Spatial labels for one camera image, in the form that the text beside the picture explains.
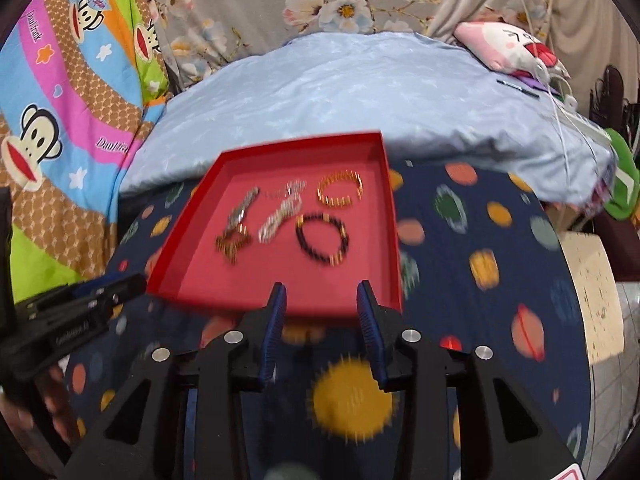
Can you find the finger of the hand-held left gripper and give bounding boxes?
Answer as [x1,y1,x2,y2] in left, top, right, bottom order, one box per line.
[70,274,147,311]

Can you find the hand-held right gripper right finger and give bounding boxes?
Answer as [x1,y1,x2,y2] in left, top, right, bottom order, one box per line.
[356,280,576,480]

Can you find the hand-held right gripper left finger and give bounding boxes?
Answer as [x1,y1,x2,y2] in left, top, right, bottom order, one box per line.
[62,282,288,480]

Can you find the red cardboard box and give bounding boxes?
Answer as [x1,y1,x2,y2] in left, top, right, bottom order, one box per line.
[146,131,404,318]

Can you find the gold wrist watch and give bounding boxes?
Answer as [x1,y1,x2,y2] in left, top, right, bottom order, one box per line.
[215,227,253,264]

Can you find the dark beaded bracelet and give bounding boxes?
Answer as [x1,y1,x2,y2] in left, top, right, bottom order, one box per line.
[295,212,350,268]

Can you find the white pearl bracelet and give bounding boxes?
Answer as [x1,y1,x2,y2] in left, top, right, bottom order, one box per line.
[257,195,303,245]

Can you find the silver link watch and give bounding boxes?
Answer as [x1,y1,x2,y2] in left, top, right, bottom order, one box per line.
[226,186,262,231]

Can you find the thin silver chain necklace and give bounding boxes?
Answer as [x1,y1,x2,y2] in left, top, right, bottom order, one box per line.
[267,178,307,201]

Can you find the gold chain bracelet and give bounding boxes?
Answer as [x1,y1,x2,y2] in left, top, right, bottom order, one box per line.
[316,170,363,207]

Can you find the person's left hand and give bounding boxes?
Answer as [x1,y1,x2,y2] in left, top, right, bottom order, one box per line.
[0,362,72,456]

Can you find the navy planet printed blanket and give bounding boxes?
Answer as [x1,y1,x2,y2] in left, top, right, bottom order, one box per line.
[60,160,601,480]

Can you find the colourful monkey printed blanket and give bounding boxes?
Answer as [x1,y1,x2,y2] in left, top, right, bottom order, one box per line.
[0,0,173,306]

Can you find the light blue pillow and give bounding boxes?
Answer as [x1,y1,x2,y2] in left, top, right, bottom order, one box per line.
[120,30,618,211]

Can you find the dark red seat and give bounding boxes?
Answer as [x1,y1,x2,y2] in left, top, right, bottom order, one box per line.
[595,210,640,281]

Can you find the dark pen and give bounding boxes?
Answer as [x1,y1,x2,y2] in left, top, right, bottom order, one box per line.
[496,78,541,99]

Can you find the green cloth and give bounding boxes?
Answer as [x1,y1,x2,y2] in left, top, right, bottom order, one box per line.
[602,127,640,221]

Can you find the white pink plush pillow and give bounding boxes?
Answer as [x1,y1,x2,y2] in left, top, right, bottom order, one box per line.
[454,21,571,81]

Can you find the grey floral cloth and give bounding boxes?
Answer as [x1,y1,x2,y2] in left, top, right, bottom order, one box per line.
[135,0,556,91]

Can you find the dark metal chair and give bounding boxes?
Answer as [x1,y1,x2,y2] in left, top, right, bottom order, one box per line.
[590,65,636,131]

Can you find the beige curtain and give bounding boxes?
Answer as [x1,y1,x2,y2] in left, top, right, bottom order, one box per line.
[545,0,626,106]

